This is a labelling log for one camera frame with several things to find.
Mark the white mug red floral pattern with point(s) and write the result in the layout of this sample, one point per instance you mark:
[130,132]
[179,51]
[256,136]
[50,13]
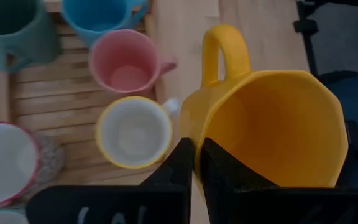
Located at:
[135,133]

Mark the blue faceted mug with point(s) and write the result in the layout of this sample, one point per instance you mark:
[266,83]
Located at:
[104,15]

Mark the teal green faceted mug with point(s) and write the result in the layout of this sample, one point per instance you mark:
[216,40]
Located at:
[36,46]

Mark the white mug teal rim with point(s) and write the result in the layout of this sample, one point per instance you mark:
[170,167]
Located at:
[2,217]

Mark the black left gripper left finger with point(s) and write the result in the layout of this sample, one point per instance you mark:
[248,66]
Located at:
[166,199]

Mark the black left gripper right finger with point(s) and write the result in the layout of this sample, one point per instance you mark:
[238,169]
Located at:
[235,193]

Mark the pink faceted mug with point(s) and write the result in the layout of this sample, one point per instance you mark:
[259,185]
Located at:
[126,62]

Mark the yellow faceted mug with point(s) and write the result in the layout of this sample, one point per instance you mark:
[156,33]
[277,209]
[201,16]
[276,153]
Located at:
[275,130]

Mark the wooden mug rack tray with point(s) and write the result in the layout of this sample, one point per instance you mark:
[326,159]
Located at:
[57,102]

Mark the patterned mug red rim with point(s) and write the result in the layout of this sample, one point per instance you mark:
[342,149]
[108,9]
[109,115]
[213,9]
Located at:
[5,161]

